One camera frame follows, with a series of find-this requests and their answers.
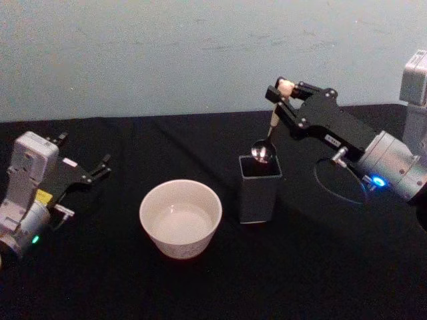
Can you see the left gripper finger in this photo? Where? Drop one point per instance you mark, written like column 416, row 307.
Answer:
column 60, row 137
column 100, row 170

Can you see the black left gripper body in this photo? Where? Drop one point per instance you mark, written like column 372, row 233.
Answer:
column 63, row 176

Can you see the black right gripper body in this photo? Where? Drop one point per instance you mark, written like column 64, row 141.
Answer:
column 333, row 120

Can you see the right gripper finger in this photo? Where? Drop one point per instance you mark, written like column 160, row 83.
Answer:
column 274, row 93
column 310, row 89

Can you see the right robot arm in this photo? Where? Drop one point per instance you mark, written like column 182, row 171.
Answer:
column 390, row 160

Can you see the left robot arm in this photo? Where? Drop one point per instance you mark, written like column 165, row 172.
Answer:
column 25, row 186

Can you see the white ceramic bowl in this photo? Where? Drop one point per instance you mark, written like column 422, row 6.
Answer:
column 180, row 220

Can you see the dark square utensil holder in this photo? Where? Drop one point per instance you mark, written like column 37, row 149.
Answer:
column 258, row 200

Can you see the black table cloth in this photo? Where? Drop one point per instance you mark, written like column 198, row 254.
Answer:
column 213, row 286

